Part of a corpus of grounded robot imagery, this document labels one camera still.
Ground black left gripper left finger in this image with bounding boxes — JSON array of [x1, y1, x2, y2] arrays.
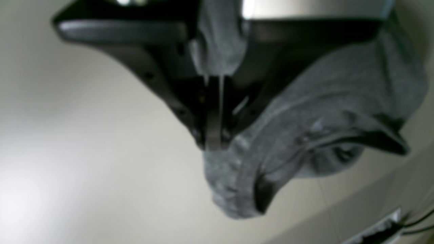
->
[[52, 0, 205, 149]]

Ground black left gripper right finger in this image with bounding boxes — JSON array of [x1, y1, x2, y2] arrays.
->
[[220, 18, 383, 149]]

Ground grey T-shirt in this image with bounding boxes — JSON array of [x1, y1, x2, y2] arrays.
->
[[203, 6, 428, 219]]

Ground white cable grommet box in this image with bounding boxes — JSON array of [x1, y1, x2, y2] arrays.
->
[[341, 208, 403, 244]]

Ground black cables at grommet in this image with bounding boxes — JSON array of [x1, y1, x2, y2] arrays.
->
[[400, 207, 434, 238]]

